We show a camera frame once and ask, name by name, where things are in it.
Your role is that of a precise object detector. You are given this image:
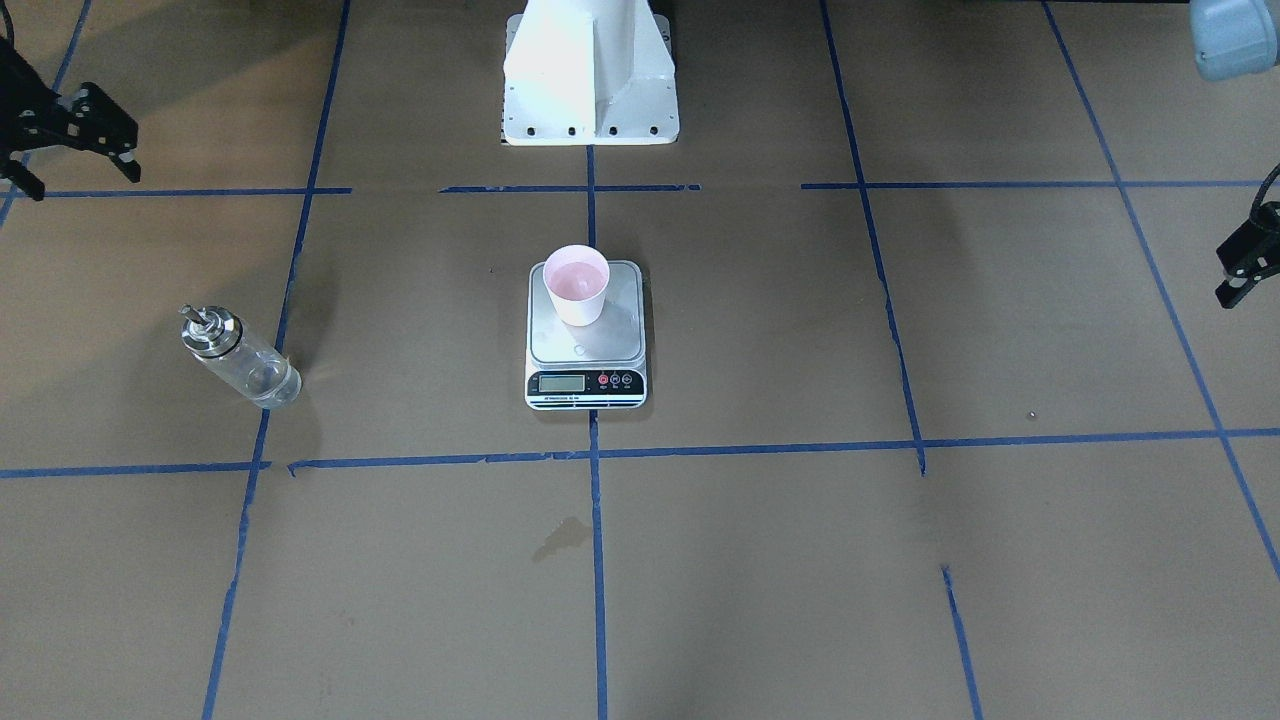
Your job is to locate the clear glass sauce bottle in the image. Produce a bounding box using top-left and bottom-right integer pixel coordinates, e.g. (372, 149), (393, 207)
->
(179, 304), (303, 410)

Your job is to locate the pink plastic cup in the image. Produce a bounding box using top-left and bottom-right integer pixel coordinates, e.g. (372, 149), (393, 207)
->
(543, 243), (611, 327)

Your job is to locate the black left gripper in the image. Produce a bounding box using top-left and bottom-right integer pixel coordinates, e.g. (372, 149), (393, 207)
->
(1215, 201), (1279, 309)

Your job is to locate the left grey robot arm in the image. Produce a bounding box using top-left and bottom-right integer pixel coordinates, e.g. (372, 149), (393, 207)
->
(1189, 1), (1279, 309)

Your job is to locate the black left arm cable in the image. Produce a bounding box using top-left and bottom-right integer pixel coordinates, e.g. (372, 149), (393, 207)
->
(1251, 165), (1280, 236)

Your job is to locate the silver digital kitchen scale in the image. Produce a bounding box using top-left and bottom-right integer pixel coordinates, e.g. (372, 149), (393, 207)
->
(524, 260), (649, 411)

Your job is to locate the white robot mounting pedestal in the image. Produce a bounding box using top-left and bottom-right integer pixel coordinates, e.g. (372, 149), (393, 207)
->
(500, 1), (681, 147)

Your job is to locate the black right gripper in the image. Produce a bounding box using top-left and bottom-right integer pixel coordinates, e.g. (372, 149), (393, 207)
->
(1, 38), (142, 202)

